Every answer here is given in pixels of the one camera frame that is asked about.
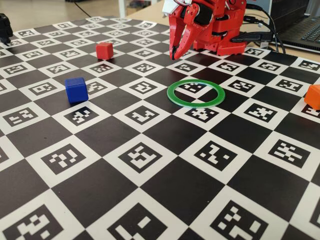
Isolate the green flat ring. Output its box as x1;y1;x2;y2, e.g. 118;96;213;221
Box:
166;78;226;108

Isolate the orange cube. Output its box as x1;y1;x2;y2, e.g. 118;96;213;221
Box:
303;84;320;111

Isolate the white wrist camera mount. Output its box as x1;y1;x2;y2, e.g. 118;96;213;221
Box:
161;0;185;15

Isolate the red robot base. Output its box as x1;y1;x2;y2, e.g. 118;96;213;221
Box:
192;39;247;56

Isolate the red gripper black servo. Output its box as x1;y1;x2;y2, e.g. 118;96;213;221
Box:
169;0;217;60

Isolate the black USB cable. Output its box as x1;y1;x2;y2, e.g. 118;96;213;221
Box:
243;15;287;54

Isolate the blue cube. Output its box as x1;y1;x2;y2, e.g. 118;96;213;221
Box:
64;77;89;105

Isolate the black curved cable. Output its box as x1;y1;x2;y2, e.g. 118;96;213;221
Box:
246;4;278;51

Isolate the black laptop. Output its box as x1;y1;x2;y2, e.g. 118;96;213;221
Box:
271;0;320;52

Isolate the black plastic device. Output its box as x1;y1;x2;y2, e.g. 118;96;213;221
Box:
0;12;14;47

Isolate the black white marker checkerboard mat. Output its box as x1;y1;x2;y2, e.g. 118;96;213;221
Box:
0;15;320;240

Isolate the red cube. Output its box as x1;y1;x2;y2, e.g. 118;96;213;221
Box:
95;41;114;61

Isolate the white table leg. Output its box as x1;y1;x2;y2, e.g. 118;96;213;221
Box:
117;0;126;18

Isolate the black flat cable plug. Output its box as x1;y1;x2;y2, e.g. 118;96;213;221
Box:
231;31;272;43

